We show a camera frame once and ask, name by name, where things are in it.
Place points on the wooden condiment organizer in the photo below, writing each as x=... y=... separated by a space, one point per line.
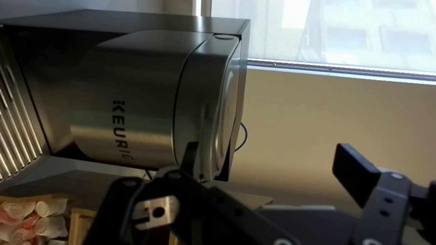
x=80 y=224

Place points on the silver and black coffee maker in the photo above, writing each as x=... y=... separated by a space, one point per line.
x=129 y=88

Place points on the heap of creamer cups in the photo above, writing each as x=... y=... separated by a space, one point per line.
x=37 y=221

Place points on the window with white blind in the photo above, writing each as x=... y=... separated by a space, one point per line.
x=340 y=30

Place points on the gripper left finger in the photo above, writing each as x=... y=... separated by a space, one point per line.
x=204 y=211

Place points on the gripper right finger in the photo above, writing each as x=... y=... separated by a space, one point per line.
x=385 y=200

